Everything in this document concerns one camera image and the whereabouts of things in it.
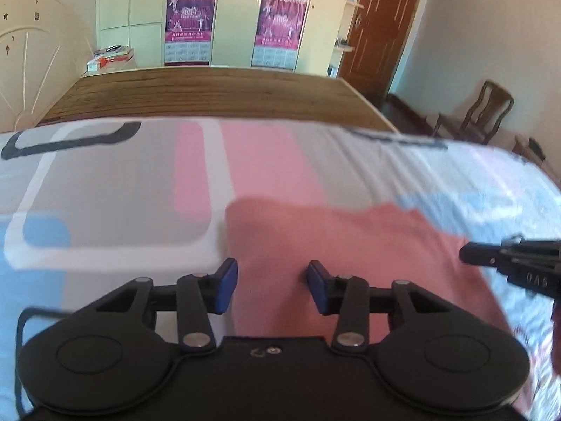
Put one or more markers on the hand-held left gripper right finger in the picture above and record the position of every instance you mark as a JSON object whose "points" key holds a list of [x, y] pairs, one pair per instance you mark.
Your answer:
{"points": [[317, 287]]}

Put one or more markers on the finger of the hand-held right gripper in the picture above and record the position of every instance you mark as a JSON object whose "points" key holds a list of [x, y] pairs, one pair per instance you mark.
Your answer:
{"points": [[480, 254]]}

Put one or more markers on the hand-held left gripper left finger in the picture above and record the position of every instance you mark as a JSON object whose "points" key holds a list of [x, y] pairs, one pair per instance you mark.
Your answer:
{"points": [[225, 287]]}

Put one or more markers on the pink shirt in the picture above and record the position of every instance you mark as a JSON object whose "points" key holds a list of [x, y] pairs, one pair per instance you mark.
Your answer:
{"points": [[350, 245]]}

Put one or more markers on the dark object on side table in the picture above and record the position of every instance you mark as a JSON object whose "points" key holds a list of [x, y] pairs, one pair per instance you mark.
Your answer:
{"points": [[535, 147]]}

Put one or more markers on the dark wooden chair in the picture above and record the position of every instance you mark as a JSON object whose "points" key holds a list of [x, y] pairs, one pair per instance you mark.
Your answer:
{"points": [[486, 109]]}

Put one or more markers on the printed patchwork bedsheet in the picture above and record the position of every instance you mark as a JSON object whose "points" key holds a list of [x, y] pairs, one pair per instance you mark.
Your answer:
{"points": [[122, 184]]}

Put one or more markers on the wooden bed board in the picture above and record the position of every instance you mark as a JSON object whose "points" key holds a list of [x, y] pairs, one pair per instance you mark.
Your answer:
{"points": [[210, 96]]}

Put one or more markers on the brown wooden door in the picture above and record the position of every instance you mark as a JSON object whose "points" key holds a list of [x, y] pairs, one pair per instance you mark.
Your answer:
{"points": [[385, 35]]}

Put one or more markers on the small white box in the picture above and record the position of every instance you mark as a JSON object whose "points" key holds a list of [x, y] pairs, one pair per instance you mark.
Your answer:
{"points": [[93, 65]]}

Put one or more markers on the stack of books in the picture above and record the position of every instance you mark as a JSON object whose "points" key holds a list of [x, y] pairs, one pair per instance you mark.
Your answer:
{"points": [[115, 53]]}

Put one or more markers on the cream wardrobe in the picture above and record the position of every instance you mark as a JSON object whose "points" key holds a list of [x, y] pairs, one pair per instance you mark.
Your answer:
{"points": [[236, 13]]}

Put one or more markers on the white arched headboard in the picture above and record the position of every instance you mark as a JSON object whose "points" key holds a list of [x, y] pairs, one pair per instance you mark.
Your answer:
{"points": [[35, 65]]}

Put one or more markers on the corner wall shelves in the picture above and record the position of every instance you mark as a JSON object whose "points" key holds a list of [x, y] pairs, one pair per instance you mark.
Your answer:
{"points": [[344, 30]]}

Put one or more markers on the purple wall calendar poster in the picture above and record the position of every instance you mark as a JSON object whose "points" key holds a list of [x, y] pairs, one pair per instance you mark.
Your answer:
{"points": [[189, 22], [280, 22]]}

